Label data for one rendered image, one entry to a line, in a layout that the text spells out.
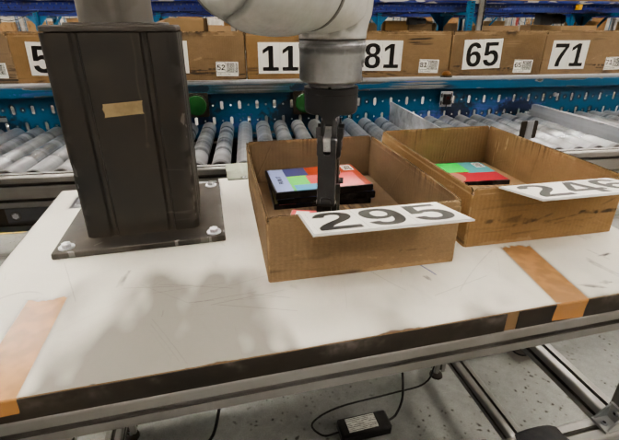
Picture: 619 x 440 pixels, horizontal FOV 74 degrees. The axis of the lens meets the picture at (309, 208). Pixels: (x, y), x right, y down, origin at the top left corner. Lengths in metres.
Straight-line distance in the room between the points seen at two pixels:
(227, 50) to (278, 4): 1.22
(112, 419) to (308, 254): 0.29
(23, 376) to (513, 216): 0.68
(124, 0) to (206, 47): 0.93
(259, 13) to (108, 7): 0.35
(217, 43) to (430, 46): 0.80
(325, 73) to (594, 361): 1.51
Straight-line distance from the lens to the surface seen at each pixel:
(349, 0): 0.52
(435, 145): 1.06
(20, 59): 1.78
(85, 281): 0.66
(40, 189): 1.19
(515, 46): 1.92
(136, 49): 0.66
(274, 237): 0.54
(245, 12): 0.39
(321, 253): 0.57
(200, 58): 1.62
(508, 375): 1.64
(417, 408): 1.44
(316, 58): 0.56
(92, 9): 0.71
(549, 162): 0.97
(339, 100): 0.57
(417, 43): 1.73
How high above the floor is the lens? 1.08
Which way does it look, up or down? 24 degrees down
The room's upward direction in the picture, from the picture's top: straight up
